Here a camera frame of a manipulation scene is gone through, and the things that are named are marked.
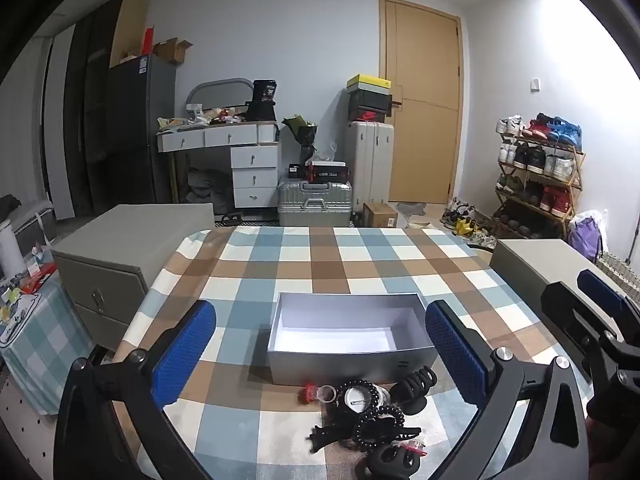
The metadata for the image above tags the grey storage box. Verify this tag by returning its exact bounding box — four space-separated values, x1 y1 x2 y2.
266 291 437 387

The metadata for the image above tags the large flat cardboard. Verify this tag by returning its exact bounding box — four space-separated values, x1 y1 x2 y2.
108 0 150 69

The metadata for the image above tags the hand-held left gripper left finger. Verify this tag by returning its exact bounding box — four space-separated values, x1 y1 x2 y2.
52 300 218 480

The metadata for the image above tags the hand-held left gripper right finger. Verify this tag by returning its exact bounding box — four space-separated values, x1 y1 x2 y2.
424 300 591 480

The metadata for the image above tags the open cardboard box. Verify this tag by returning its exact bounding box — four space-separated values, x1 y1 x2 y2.
152 38 195 65

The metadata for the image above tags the grey clothes pile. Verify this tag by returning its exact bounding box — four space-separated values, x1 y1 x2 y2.
187 167 234 206

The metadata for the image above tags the black wrapped flower bouquet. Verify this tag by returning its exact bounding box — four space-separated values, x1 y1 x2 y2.
281 114 320 166

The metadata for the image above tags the wooden door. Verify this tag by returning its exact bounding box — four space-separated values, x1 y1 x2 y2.
378 0 462 206

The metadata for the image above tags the pile of shoes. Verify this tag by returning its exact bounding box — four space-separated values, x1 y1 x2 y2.
440 198 499 251

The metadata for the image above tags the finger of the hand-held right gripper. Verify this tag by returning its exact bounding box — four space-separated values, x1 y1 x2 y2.
577 269 640 333
541 282 623 378

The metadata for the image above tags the checkered tablecloth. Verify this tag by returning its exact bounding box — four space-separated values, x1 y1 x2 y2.
112 225 596 480

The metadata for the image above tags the striped floor mat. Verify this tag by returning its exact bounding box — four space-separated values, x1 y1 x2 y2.
215 214 281 227

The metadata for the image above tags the blue plaid cloth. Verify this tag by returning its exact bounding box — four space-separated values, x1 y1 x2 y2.
0 274 97 417

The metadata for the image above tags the yellow shoe box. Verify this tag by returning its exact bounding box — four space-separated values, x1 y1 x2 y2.
347 74 392 92

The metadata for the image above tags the row of sneakers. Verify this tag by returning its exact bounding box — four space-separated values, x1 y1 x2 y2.
495 112 584 218

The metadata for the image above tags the white dressing table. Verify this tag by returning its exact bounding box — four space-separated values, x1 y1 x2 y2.
157 122 281 210

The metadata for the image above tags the dark wardrobe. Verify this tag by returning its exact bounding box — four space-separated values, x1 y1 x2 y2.
42 10 121 222

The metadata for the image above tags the black bag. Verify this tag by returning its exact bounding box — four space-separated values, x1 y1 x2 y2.
244 79 279 123

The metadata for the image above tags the red and black shoe box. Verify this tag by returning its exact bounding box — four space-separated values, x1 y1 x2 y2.
347 109 391 124

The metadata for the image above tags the white cylindrical bin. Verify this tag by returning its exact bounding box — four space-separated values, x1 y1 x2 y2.
0 219 26 279

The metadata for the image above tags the wooden shoe rack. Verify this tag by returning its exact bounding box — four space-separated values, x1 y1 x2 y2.
492 127 586 239

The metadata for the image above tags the small cardboard box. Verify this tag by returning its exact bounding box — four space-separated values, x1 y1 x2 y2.
362 203 399 230

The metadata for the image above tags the dark fuzzy hair tie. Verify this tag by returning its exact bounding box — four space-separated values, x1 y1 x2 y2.
320 407 352 431

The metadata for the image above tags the long black hair clip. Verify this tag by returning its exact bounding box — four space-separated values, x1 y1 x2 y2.
307 425 423 453

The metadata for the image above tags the grey bedside cabinet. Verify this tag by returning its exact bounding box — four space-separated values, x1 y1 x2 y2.
50 203 216 352
488 238 608 313

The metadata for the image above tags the silver suitcase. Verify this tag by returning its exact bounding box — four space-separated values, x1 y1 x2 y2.
277 179 354 228

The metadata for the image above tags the grey fabric bag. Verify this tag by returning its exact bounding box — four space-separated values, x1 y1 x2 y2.
12 201 59 257

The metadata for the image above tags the dark refrigerator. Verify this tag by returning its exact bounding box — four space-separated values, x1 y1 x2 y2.
104 53 177 206

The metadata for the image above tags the arched mirror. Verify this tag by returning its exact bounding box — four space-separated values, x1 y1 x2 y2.
187 78 254 111

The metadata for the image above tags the pile of desk clutter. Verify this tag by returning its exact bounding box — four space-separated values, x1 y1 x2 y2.
157 104 251 129

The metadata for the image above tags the woven basket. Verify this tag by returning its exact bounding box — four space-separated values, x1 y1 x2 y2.
597 251 640 303

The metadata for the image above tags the white suitcase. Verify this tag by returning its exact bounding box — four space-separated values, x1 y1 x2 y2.
345 120 395 211

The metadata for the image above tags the purple bag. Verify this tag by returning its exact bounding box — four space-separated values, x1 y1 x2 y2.
567 209 609 264

